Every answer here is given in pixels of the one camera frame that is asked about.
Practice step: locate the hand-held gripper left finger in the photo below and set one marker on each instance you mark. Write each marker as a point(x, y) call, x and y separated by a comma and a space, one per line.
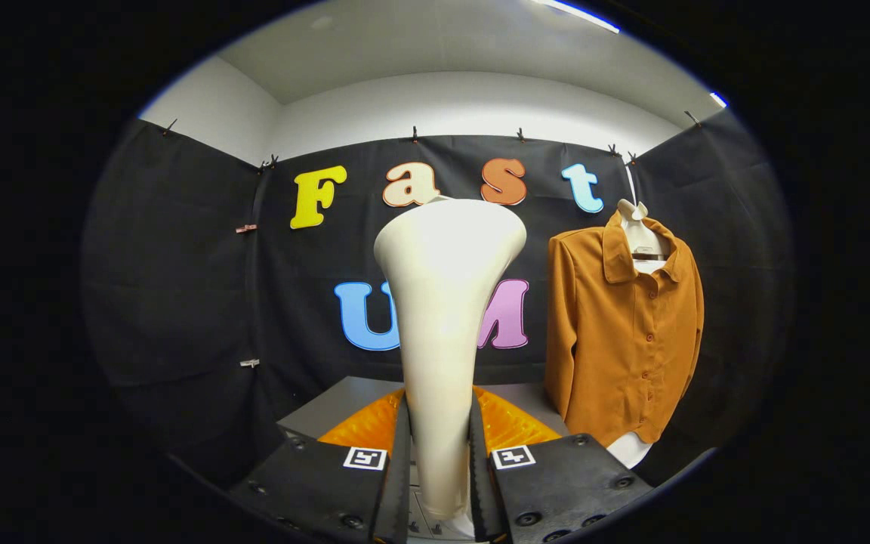
point(400, 499)

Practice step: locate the black backdrop cloth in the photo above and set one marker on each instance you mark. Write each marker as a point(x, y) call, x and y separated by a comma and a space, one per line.
point(178, 302)

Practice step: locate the white garment steamer head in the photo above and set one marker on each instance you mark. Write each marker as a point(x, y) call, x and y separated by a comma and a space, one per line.
point(442, 302)

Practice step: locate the long ceiling light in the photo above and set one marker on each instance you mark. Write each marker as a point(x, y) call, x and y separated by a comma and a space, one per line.
point(575, 13)

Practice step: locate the white garment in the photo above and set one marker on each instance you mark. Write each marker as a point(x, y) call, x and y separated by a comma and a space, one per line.
point(629, 449)

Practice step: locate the pink clip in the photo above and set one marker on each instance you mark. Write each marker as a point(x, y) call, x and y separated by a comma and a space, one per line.
point(246, 228)

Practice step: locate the white clothes hanger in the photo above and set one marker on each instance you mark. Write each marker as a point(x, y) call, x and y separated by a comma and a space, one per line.
point(635, 227)

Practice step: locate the white clip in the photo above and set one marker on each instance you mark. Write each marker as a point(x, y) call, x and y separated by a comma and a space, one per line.
point(249, 363)

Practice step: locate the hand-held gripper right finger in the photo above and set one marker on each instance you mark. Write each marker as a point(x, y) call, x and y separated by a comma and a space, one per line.
point(480, 499)

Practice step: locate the small ceiling light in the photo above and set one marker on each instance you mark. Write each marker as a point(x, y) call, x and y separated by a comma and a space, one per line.
point(718, 99)

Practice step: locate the orange button-up shirt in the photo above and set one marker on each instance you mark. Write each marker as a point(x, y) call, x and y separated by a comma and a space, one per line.
point(616, 355)

